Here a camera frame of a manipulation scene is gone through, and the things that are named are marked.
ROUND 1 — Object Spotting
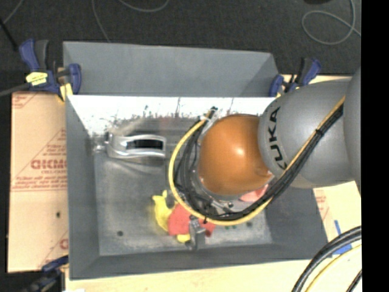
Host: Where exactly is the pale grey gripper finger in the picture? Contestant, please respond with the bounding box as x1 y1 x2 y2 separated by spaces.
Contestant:
185 215 201 251
195 226 208 251

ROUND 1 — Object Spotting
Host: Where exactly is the yellow soft toy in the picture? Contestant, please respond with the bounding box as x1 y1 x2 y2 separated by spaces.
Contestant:
151 189 191 243

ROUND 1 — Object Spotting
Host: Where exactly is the pink soft thing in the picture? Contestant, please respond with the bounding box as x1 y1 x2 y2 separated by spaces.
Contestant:
239 183 270 203

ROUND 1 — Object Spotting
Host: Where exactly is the grey metal bin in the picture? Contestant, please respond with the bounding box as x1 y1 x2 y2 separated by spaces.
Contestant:
62 41 329 280

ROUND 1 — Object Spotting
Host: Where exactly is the silver and black tool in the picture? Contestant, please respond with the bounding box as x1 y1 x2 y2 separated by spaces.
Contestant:
104 132 168 161

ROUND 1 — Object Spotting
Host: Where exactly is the brown cardboard board red print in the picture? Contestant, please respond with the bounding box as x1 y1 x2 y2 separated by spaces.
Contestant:
7 91 70 274

